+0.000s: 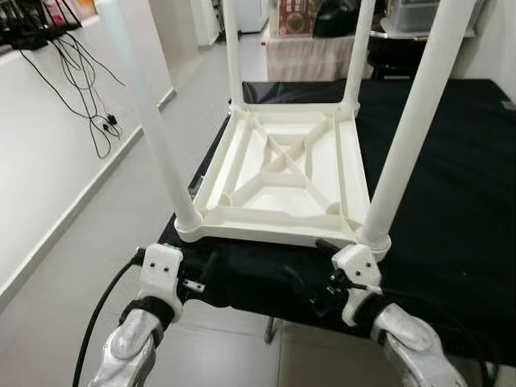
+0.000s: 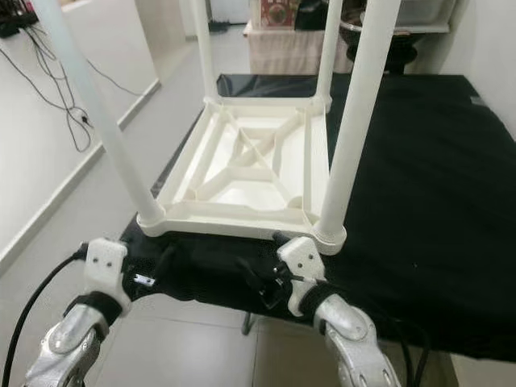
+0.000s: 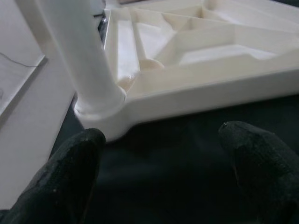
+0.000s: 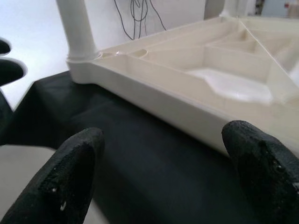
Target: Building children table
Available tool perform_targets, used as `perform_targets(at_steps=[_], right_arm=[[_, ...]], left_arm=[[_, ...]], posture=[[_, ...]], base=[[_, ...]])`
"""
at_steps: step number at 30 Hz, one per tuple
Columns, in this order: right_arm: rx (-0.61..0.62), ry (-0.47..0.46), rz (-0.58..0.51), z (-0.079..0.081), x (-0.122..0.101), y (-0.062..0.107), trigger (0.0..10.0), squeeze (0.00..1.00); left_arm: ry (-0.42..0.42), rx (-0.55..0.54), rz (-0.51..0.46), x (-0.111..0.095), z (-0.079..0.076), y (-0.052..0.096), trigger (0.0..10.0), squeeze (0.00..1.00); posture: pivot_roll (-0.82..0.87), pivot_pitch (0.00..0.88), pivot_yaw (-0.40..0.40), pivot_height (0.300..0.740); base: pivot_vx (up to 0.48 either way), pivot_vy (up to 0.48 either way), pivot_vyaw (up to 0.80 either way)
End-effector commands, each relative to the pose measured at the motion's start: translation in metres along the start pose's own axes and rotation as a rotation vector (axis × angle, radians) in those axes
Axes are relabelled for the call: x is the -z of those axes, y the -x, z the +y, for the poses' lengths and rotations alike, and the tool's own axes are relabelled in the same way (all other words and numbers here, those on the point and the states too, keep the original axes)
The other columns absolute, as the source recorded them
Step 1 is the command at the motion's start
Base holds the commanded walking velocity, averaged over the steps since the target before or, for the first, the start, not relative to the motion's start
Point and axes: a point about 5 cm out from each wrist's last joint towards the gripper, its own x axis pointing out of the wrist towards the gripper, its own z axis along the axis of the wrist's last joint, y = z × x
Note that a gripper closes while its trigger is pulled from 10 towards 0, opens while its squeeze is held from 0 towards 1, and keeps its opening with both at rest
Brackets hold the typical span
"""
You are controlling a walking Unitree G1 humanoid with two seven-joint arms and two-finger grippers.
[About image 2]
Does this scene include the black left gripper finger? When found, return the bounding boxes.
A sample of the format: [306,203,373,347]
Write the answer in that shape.
[155,242,180,277]

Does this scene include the grey metal table leg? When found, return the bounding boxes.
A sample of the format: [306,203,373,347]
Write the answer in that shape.
[242,313,259,337]

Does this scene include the white plastic table top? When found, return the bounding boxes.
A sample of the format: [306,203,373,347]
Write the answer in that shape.
[137,93,347,256]

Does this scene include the black table cloth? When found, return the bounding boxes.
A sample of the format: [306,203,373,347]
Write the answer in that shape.
[121,74,516,364]

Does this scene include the beige tablecloth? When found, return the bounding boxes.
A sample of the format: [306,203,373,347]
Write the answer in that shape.
[244,27,353,76]

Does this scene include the black round stool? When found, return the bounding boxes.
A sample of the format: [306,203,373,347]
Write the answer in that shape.
[349,32,422,76]

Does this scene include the red printed box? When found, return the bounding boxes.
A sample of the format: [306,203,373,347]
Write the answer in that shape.
[256,0,297,33]

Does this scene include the black bag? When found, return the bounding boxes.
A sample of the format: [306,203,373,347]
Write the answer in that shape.
[293,0,329,33]

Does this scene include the white fridge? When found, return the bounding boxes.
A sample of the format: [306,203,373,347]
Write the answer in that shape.
[208,0,252,27]

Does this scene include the clear plastic storage box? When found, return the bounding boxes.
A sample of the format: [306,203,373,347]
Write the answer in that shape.
[395,0,458,27]

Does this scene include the black router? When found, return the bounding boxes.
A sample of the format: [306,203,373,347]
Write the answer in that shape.
[0,0,43,39]

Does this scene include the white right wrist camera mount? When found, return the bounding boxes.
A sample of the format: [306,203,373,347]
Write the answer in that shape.
[278,236,329,317]

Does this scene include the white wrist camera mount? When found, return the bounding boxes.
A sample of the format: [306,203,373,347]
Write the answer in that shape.
[85,238,131,317]
[278,236,329,317]

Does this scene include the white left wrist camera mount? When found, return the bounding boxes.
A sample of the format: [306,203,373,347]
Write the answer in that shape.
[85,238,131,317]

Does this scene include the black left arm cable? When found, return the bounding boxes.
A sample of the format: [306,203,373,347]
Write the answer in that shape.
[4,244,91,387]

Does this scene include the looped black cable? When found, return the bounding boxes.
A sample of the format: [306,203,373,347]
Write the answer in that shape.
[0,24,95,154]

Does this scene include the thin black cable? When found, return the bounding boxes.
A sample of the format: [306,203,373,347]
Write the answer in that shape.
[85,58,164,99]

